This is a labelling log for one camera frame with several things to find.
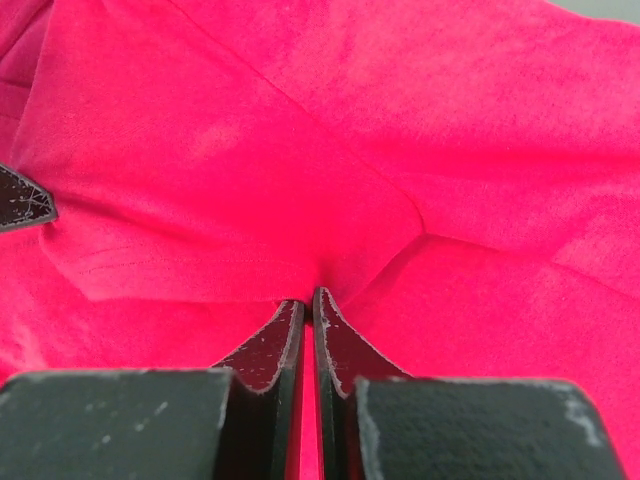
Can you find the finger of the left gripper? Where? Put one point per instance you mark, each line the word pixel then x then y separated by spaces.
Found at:
pixel 24 203

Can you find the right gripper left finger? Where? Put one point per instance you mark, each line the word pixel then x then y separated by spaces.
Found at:
pixel 239 419

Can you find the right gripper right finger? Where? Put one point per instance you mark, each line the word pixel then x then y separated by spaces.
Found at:
pixel 376 421

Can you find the red t shirt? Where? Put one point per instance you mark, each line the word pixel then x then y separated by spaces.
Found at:
pixel 463 176

